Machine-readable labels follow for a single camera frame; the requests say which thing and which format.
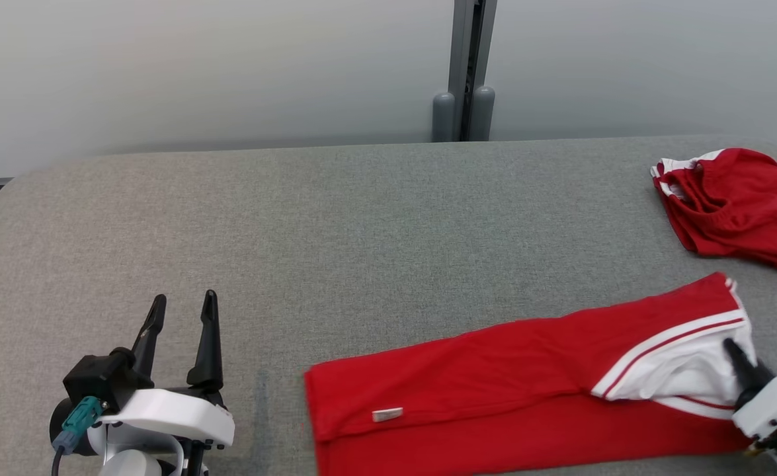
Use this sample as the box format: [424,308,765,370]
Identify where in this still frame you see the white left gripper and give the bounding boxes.
[101,290,236,476]

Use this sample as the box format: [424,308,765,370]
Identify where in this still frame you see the red shorts with white trim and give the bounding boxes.
[651,147,777,278]

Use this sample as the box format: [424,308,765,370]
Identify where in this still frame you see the red and white shirt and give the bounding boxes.
[304,272,759,476]

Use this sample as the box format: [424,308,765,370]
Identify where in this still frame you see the teal plug left camera cable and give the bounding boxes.
[51,395,106,476]

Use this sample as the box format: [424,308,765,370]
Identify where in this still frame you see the grey double partition post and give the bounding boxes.
[432,0,498,143]

